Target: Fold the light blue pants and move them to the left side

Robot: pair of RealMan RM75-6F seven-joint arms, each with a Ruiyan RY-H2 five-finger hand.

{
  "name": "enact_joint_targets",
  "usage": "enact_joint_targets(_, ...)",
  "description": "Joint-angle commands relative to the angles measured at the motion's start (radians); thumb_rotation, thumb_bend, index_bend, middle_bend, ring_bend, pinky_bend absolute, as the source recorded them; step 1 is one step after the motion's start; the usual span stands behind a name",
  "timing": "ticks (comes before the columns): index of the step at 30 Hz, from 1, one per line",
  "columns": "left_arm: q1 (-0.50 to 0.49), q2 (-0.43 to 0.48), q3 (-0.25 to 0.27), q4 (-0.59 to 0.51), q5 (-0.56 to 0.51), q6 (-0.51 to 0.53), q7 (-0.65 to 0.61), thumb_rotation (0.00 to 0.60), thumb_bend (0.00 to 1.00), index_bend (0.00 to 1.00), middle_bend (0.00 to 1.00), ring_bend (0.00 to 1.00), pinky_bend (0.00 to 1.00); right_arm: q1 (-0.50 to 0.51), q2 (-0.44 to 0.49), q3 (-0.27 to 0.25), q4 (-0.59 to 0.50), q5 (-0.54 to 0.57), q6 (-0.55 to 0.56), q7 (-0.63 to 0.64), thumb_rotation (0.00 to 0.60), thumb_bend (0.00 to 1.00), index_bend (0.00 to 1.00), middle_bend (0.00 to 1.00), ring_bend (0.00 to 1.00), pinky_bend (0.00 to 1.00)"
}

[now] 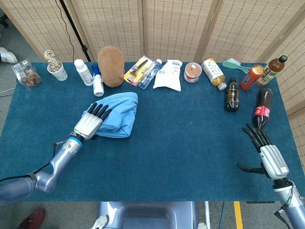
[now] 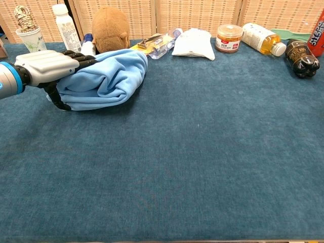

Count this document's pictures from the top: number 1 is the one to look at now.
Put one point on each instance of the orange drink can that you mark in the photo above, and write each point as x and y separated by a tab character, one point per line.
250	78

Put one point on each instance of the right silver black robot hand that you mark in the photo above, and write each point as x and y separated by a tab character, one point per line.
274	162

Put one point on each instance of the white sneaker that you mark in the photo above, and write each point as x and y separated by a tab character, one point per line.
7	56

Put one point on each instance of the blue-grey robot torso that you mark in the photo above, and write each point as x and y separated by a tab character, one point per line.
147	214

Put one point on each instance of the clear box of brown pastries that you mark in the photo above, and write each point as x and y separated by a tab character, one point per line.
27	75

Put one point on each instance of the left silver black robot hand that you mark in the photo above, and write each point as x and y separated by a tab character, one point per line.
88	125

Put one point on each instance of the white paper cup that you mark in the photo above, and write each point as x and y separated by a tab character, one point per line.
59	74

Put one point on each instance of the white soft pouch bag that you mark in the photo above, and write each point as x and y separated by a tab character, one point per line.
168	78

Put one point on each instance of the teal table cloth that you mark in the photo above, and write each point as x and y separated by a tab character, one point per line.
166	155

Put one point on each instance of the tall white plastic bottle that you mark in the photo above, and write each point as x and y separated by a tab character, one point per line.
84	74

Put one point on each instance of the white perforated foot plate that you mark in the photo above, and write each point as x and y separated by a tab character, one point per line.
100	221
202	226

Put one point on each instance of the white bottle with blue cap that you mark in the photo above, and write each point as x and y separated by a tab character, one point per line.
97	86

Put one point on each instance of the round jar with red label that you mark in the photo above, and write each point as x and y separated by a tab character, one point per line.
192	72

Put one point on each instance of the clear plastic toothbrush pack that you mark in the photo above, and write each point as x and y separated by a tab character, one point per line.
150	74

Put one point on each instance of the yellow tea bottle white label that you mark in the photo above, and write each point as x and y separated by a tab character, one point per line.
213	71

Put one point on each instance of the cola bottle red label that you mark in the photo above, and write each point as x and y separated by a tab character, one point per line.
262	112

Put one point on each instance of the black tripod stand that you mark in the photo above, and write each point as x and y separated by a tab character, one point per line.
76	31

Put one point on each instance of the black coffee bottle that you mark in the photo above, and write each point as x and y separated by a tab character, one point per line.
232	95

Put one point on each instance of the white table leg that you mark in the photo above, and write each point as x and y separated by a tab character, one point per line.
207	214

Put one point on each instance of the light green brush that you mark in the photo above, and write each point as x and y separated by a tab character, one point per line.
232	63

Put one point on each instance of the brown plush toy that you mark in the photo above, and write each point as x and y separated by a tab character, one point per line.
110	66

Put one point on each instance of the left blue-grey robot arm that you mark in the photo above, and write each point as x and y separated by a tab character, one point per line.
62	157

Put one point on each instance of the red shoe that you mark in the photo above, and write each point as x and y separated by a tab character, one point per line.
33	218

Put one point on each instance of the razor in yellow blister pack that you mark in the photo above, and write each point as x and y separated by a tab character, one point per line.
135	74

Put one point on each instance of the brown tea bottle green cap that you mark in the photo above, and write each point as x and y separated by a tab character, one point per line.
271	70

